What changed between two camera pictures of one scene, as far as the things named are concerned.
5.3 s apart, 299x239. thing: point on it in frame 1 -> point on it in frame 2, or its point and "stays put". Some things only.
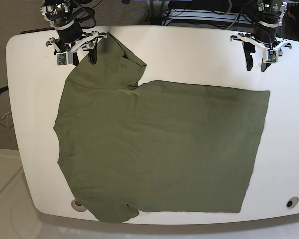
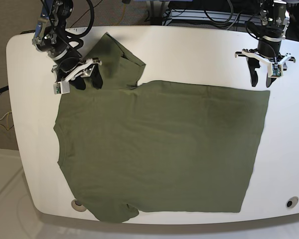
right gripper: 264,37 -> 269,51
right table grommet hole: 291,202 stays put
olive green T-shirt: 125,148 stays put
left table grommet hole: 77,206 stays put
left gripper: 72,38 -> 73,64
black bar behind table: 36,30 stays put
